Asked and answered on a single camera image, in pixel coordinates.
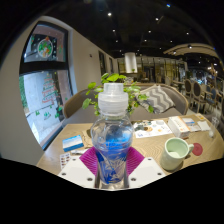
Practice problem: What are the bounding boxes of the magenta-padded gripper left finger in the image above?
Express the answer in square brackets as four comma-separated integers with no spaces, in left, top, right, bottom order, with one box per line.
[57,146,102,190]

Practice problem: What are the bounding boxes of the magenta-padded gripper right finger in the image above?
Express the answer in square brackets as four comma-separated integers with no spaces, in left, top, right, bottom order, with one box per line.
[124,146,167,190]

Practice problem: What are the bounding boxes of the clear blue-label drink bottle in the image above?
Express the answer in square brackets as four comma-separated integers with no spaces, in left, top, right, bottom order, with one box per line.
[89,82,135,190]

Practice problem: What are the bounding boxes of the small sticker sheet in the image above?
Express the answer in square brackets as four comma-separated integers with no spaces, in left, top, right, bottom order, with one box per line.
[59,152,72,171]

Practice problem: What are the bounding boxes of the small white packet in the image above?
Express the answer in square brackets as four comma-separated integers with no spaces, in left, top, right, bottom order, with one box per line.
[69,148,88,156]

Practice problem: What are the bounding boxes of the blue and white box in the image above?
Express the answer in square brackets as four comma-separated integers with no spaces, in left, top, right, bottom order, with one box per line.
[62,134,85,153]

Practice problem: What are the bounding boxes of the pale green mug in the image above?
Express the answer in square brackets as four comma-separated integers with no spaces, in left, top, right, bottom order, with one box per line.
[159,136,195,172]

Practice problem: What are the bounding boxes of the white and orange box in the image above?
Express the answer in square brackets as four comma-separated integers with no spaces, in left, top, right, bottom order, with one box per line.
[167,115,191,139]

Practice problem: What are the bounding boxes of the flat round red coaster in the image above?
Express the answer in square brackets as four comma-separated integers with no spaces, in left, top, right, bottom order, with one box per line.
[191,142,204,157]

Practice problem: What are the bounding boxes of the blue and white card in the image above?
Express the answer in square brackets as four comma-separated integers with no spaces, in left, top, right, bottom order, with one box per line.
[181,117,195,127]

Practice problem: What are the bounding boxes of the white printed card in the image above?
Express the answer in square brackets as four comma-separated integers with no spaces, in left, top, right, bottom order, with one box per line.
[189,124,203,133]

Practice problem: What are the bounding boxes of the curved grey sofa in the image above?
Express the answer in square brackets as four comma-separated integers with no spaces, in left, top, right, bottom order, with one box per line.
[63,83,189,128]

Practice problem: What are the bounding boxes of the white paper napkin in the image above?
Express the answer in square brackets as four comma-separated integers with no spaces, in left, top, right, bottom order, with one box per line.
[197,120,212,132]

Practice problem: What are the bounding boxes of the grey chevron cushion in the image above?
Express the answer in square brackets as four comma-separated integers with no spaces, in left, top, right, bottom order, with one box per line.
[138,84,175,114]

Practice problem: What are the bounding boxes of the yellow square card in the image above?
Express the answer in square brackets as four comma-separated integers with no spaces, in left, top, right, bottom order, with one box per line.
[194,113,207,121]

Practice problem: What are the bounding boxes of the dark-framed decorated window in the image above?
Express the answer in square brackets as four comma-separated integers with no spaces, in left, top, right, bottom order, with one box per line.
[18,21,74,151]

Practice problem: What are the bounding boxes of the group of dining chairs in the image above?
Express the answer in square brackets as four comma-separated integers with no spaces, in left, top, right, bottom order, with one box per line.
[181,78,224,114]

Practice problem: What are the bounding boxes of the green potted plant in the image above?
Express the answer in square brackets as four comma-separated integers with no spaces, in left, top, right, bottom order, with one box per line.
[81,72,155,117]

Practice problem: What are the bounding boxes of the white round column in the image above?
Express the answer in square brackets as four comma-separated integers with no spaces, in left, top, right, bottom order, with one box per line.
[124,51,138,74]

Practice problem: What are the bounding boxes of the curved wooden ceiling canopy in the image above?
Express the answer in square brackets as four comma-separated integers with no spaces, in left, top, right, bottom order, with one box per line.
[163,42,221,63]

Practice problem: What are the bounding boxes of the group of ceiling spotlights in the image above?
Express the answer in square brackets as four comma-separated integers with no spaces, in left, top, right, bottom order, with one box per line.
[106,3,194,44]

